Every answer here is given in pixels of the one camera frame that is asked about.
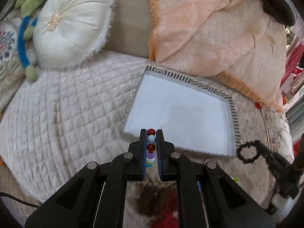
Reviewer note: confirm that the floral embroidered cushion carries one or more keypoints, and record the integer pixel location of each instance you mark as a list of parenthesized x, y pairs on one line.
[(12, 73)]

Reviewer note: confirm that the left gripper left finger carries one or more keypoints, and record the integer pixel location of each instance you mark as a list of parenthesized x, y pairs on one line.
[(142, 152)]

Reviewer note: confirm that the round white pillow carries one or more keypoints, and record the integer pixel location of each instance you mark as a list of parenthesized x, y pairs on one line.
[(69, 32)]

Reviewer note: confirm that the green blue plush toy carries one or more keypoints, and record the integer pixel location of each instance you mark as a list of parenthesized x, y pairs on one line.
[(27, 8)]

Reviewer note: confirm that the peach fringed blanket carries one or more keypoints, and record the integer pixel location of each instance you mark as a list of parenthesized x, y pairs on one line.
[(232, 40)]

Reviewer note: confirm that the beige quilted bedspread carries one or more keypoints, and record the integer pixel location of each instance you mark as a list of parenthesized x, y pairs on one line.
[(53, 127)]

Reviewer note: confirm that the beige upholstered headboard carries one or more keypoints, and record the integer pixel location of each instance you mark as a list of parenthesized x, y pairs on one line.
[(131, 28)]

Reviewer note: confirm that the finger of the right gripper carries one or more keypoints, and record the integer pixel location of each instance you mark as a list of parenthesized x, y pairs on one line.
[(268, 156)]

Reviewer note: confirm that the striped white tray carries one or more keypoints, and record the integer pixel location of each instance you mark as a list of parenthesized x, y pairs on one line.
[(192, 114)]

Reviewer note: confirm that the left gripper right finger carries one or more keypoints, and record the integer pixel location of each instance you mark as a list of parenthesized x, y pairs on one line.
[(159, 145)]

